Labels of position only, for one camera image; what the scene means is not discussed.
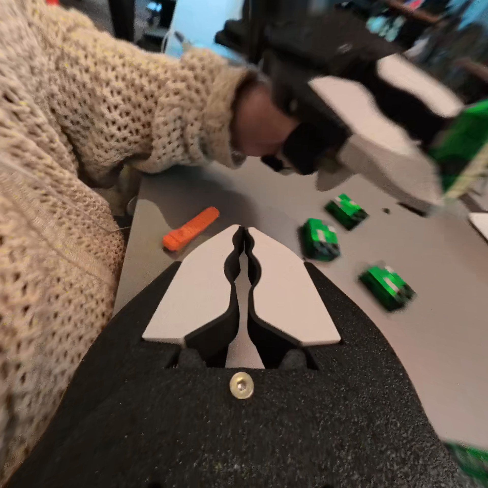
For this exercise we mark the green lego block tan tile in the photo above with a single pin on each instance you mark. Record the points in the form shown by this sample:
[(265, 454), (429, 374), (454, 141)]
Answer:
[(319, 239), (387, 288), (345, 211)]

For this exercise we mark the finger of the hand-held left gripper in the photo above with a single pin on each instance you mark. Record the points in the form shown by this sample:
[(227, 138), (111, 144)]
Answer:
[(354, 106), (415, 84)]

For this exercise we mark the white stand with clear arms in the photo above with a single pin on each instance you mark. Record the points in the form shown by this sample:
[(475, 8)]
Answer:
[(480, 225)]

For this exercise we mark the person's left forearm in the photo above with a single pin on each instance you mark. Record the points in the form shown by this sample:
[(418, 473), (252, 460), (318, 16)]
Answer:
[(152, 106)]

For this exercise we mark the person's left hand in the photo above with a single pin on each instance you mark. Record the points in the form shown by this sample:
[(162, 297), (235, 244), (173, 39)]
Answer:
[(259, 125)]

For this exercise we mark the person's cream knit sweater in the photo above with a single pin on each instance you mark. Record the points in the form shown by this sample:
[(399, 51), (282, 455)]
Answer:
[(38, 267)]

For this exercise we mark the orange brick separator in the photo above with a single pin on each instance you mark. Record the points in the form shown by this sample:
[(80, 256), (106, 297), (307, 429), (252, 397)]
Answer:
[(190, 228)]

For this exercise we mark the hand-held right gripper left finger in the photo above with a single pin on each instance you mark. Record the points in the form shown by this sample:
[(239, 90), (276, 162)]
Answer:
[(190, 301)]

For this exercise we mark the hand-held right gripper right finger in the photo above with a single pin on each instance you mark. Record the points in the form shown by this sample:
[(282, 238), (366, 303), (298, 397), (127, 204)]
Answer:
[(293, 301)]

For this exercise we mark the tall green creeper lego model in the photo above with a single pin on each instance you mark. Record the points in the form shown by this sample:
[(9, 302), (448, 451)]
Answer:
[(461, 141)]

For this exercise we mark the green lego box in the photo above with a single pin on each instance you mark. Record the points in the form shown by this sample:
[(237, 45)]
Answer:
[(469, 465)]

